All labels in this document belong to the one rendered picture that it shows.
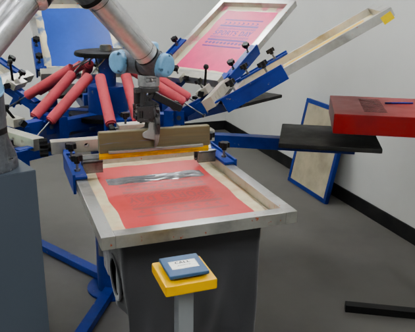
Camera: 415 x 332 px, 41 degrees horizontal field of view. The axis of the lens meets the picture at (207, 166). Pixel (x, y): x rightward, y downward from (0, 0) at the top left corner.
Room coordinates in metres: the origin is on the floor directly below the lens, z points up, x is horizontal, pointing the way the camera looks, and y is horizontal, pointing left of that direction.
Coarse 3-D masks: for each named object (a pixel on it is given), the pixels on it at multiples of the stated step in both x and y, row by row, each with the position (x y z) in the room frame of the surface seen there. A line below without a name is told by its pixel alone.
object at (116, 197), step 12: (108, 168) 2.02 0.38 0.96; (120, 168) 2.02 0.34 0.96; (132, 168) 2.02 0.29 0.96; (144, 168) 2.02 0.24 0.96; (156, 180) 1.88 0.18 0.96; (108, 192) 1.75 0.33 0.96; (120, 192) 1.75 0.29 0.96; (120, 204) 1.64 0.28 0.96; (120, 216) 1.55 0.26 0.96; (132, 216) 1.55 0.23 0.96; (156, 216) 1.55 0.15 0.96; (168, 216) 1.55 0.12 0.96; (180, 216) 1.55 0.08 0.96
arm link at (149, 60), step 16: (80, 0) 1.51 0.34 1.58; (96, 0) 1.52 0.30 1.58; (112, 0) 1.57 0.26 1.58; (96, 16) 1.57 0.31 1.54; (112, 16) 1.57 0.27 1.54; (128, 16) 1.62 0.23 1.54; (112, 32) 1.61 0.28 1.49; (128, 32) 1.61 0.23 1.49; (128, 48) 1.65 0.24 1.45; (144, 48) 1.66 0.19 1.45; (144, 64) 1.69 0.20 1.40; (160, 64) 1.69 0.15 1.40
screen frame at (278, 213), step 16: (112, 160) 2.08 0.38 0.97; (128, 160) 2.11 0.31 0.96; (240, 176) 1.84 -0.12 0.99; (80, 192) 1.67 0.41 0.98; (256, 192) 1.70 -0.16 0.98; (96, 208) 1.52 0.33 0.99; (272, 208) 1.59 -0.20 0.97; (288, 208) 1.54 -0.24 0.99; (96, 224) 1.41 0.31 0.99; (160, 224) 1.41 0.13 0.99; (176, 224) 1.41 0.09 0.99; (192, 224) 1.42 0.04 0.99; (208, 224) 1.42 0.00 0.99; (224, 224) 1.44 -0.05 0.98; (240, 224) 1.46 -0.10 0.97; (256, 224) 1.48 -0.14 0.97; (272, 224) 1.50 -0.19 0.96; (112, 240) 1.33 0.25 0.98; (128, 240) 1.35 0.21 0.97; (144, 240) 1.36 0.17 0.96; (160, 240) 1.38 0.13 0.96
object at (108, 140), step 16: (144, 128) 1.90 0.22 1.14; (160, 128) 1.91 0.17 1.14; (176, 128) 1.92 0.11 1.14; (192, 128) 1.95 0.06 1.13; (208, 128) 1.97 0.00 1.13; (112, 144) 1.84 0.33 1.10; (128, 144) 1.86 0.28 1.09; (144, 144) 1.88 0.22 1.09; (160, 144) 1.90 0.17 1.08; (176, 144) 1.92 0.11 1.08; (208, 144) 1.97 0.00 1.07
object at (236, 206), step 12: (156, 168) 2.03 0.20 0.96; (168, 168) 2.03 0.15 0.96; (180, 168) 2.03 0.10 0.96; (192, 168) 2.03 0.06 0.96; (204, 180) 1.89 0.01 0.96; (216, 180) 1.89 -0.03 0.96; (216, 192) 1.76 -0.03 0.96; (228, 192) 1.77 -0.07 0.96; (240, 204) 1.66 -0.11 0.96; (192, 216) 1.56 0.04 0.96; (204, 216) 1.56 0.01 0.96; (216, 216) 1.56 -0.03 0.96
